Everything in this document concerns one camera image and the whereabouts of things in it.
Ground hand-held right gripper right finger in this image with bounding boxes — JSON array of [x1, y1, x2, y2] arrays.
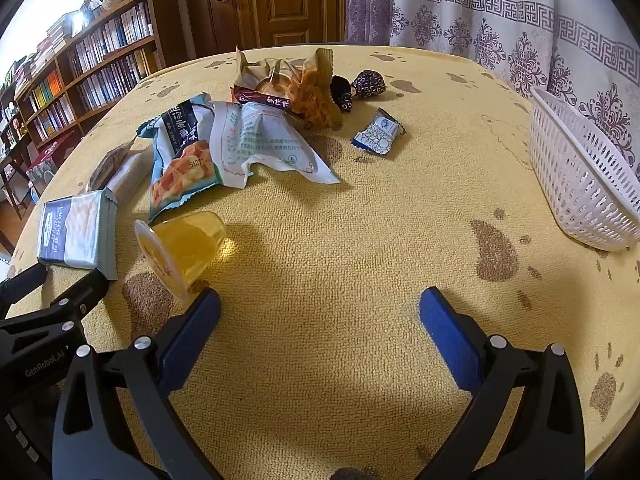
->
[[419, 286, 586, 480]]

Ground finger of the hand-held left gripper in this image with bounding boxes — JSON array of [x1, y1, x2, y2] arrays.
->
[[0, 262, 49, 307], [0, 268, 111, 356]]

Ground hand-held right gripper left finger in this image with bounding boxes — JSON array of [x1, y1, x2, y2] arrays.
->
[[51, 287, 226, 480]]

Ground grey-blue cracker packet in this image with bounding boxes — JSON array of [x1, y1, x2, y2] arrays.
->
[[37, 189, 119, 281]]

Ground yellow jelly cup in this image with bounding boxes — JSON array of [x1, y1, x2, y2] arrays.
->
[[133, 211, 228, 306]]

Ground white plastic basket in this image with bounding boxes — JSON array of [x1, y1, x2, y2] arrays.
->
[[529, 86, 640, 252]]

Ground white plastic bag green print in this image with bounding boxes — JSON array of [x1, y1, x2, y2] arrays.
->
[[207, 101, 343, 190]]

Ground maroon and tan snack packet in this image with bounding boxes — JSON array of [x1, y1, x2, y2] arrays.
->
[[231, 46, 301, 111]]

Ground dark red box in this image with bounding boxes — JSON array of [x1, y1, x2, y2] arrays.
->
[[26, 137, 76, 183]]

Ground brown bread in clear wrapper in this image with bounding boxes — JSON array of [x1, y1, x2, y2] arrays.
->
[[87, 142, 153, 196]]

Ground yellow paw-print blanket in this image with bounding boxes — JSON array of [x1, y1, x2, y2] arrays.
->
[[7, 45, 640, 480]]

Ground blue pastry snack packet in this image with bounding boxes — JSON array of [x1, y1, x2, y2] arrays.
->
[[136, 92, 226, 221]]

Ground small blue-white foil packet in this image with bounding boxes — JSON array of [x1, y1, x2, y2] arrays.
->
[[351, 108, 407, 157]]

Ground rows of books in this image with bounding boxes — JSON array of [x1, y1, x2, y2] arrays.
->
[[5, 2, 156, 146]]

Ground purple patterned wrapped candy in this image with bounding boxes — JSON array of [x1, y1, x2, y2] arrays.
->
[[350, 70, 387, 101]]

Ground dark wrapped candy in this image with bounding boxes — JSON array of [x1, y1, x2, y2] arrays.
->
[[329, 75, 357, 112]]

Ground orange snack packet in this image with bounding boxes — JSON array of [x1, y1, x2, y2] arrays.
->
[[287, 48, 346, 128]]

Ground wooden bookshelf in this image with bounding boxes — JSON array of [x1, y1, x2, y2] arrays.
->
[[0, 0, 188, 161]]

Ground white curtain purple pattern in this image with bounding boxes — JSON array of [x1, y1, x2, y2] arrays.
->
[[345, 0, 640, 181]]

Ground wooden door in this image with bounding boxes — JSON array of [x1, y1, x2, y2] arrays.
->
[[182, 0, 348, 58]]

